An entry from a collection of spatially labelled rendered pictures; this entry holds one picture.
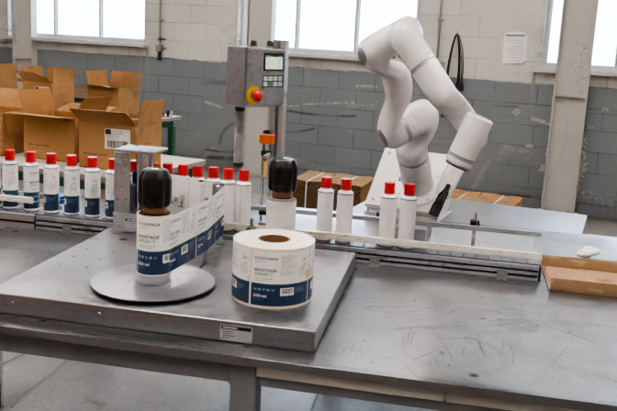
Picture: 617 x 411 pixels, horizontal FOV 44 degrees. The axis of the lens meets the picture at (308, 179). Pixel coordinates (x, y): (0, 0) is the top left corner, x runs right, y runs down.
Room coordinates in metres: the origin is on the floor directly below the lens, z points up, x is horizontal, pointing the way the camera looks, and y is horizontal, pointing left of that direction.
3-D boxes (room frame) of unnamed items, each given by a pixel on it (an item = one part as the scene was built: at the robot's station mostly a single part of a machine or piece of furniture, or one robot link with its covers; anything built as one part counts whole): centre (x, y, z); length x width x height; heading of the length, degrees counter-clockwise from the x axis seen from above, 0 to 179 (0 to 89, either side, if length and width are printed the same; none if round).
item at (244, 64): (2.52, 0.19, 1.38); 0.17 x 0.10 x 0.19; 134
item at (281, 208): (2.13, 0.07, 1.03); 0.09 x 0.09 x 0.30
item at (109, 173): (2.52, 0.65, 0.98); 0.05 x 0.05 x 0.20
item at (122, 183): (2.41, 0.53, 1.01); 0.14 x 0.13 x 0.26; 79
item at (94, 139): (4.09, 1.01, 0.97); 0.51 x 0.39 x 0.37; 163
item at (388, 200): (2.35, -0.25, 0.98); 0.05 x 0.05 x 0.20
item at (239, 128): (2.55, 0.24, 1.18); 0.04 x 0.04 x 0.21
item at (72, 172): (2.55, 0.80, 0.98); 0.05 x 0.05 x 0.20
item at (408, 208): (2.34, -0.31, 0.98); 0.05 x 0.05 x 0.20
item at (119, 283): (1.86, 0.38, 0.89); 0.31 x 0.31 x 0.01
